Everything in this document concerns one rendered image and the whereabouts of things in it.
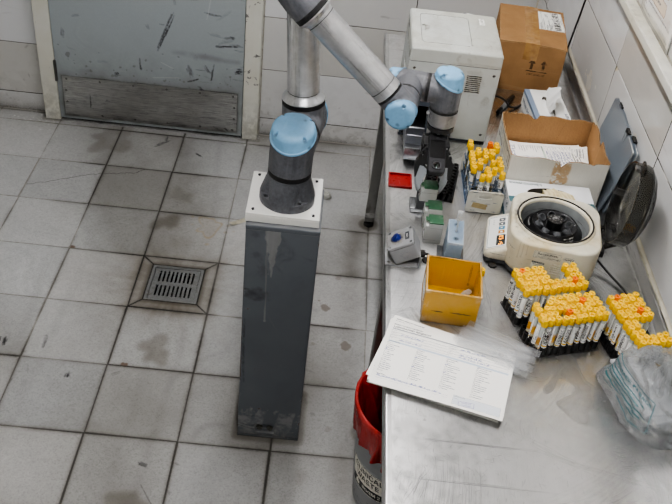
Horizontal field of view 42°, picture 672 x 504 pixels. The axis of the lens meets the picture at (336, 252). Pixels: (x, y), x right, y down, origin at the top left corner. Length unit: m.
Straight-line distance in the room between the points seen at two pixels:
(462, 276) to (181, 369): 1.29
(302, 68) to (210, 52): 1.85
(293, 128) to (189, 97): 2.02
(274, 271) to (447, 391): 0.70
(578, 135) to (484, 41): 0.40
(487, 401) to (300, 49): 0.98
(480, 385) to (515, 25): 1.57
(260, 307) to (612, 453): 1.07
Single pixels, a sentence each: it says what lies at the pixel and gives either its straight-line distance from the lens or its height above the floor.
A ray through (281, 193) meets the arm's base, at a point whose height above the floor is 0.96.
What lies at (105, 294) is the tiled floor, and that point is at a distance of 3.43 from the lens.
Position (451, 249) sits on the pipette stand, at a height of 0.95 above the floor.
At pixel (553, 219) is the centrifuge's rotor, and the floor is 1.00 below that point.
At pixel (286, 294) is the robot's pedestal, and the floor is 0.64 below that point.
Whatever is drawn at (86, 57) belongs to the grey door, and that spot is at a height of 0.35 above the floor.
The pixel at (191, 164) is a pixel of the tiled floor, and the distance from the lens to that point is 4.11.
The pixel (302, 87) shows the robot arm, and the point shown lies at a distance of 2.31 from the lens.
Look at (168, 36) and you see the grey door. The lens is 4.11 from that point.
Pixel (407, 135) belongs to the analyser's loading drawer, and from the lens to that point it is 2.64.
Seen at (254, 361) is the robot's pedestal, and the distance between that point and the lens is 2.68.
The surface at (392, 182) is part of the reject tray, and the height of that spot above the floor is 0.88.
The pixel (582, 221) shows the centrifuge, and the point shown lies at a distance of 2.40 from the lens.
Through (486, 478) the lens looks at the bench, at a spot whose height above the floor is 0.87.
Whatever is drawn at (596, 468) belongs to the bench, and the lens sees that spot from 1.93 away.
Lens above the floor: 2.30
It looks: 39 degrees down
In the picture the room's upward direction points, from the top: 7 degrees clockwise
